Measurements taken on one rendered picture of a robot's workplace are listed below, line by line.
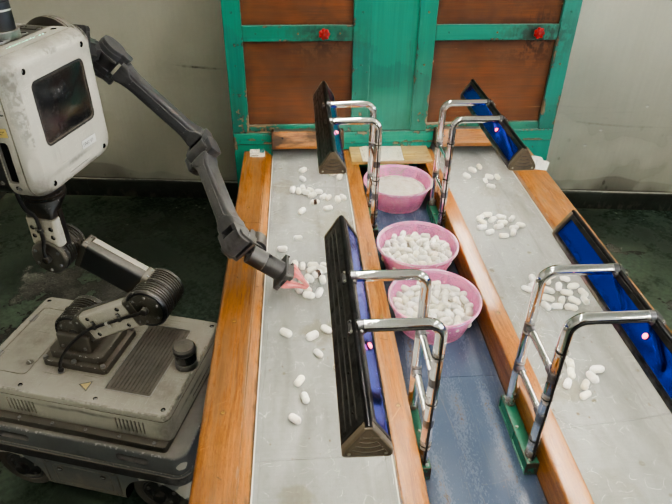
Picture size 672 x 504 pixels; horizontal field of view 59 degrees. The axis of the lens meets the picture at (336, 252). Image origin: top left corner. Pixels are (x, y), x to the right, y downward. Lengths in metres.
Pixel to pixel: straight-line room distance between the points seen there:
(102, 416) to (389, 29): 1.69
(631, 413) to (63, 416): 1.58
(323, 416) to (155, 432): 0.64
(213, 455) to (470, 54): 1.81
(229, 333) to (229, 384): 0.18
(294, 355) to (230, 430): 0.29
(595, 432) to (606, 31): 2.47
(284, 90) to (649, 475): 1.81
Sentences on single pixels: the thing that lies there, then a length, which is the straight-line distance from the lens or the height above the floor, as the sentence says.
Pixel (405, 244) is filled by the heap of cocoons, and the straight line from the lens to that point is 1.98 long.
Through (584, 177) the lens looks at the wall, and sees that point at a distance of 3.88.
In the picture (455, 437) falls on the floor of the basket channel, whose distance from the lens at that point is 1.50.
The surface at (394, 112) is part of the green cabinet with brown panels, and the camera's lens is 2.54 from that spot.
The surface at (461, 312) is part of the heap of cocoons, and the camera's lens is 1.72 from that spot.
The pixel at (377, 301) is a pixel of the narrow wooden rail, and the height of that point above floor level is 0.76.
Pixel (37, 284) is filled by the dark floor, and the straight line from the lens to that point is 3.33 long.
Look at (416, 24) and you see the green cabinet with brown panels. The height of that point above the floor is 1.27.
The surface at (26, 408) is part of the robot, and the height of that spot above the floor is 0.40.
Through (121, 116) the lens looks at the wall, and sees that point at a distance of 3.74.
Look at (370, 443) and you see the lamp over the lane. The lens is 0.95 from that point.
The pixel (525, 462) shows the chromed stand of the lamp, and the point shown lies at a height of 0.71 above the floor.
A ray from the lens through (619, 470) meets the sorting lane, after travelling 1.47.
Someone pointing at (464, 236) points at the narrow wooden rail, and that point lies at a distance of 2.01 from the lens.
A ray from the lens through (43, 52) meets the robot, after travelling 1.56.
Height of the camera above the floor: 1.83
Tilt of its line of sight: 34 degrees down
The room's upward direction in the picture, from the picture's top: 1 degrees clockwise
